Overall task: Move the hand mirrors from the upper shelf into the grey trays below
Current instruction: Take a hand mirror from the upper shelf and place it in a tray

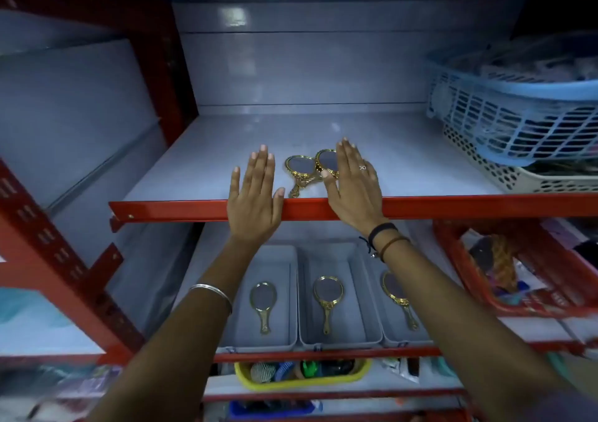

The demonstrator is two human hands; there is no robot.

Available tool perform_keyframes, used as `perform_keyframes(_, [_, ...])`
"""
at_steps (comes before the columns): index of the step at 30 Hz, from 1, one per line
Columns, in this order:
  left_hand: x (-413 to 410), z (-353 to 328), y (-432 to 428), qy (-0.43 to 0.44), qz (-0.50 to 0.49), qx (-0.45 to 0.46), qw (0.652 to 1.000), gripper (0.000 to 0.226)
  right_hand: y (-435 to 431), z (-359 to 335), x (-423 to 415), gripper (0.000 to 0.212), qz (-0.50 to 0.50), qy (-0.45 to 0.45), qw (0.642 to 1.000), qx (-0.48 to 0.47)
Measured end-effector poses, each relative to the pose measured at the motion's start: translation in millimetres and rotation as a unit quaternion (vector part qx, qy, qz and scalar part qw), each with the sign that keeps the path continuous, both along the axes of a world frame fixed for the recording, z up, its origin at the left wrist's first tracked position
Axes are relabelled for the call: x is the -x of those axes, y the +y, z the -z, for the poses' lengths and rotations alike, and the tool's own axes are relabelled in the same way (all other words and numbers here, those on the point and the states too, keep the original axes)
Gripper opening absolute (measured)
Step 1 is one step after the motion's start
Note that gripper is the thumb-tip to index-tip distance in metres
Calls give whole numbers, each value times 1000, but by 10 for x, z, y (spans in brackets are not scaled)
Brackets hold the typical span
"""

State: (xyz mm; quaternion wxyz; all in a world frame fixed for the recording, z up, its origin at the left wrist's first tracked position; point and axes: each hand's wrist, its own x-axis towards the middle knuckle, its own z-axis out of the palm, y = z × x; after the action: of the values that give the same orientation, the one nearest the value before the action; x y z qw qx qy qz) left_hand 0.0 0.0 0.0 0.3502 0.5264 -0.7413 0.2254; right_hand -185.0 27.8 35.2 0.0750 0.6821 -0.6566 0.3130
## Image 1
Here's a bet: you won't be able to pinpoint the person's right hand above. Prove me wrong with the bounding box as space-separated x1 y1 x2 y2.
320 138 393 240

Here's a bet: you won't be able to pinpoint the person's left hand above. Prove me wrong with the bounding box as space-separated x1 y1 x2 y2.
227 144 286 246

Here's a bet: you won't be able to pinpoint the grey plastic tray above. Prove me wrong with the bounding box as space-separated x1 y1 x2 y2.
219 244 299 354
364 244 435 348
297 241 385 350

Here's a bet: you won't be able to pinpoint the person's right forearm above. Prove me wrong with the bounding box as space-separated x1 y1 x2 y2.
357 223 598 422

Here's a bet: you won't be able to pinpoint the person's left forearm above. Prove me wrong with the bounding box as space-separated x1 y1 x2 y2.
88 237 270 422

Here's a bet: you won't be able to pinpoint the black wrist band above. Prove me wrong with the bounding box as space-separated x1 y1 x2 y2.
358 222 399 257

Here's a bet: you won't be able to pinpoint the brown wrist band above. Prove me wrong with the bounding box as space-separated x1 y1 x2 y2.
379 235 411 263

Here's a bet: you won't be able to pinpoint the silver bangle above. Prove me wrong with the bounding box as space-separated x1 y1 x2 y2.
188 284 234 315

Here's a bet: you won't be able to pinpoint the golden braided hair piece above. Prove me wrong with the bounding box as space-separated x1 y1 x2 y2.
488 235 520 292

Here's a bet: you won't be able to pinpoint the cream perforated plastic basket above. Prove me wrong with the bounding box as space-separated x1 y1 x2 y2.
441 123 598 195

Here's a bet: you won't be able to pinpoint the assorted hair accessories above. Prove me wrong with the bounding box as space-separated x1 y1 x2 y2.
250 360 356 383

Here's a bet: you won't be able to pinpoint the small clear packet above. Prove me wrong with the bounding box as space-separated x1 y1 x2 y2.
381 357 421 384

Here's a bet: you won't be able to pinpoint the light blue lattice basket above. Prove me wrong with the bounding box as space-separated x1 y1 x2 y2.
427 29 598 175

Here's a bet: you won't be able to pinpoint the yellow plastic basket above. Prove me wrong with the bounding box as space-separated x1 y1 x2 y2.
233 359 373 392

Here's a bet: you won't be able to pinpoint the dark blue plastic basket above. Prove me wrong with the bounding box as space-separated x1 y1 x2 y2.
229 398 323 422

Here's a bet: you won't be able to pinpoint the red slotted rack upright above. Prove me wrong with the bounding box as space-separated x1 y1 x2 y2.
0 157 150 367

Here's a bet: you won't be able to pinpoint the red plastic basket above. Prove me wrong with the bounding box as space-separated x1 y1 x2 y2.
433 220 598 319

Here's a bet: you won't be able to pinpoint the pale blue shelf board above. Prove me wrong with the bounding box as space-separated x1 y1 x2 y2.
0 286 113 367

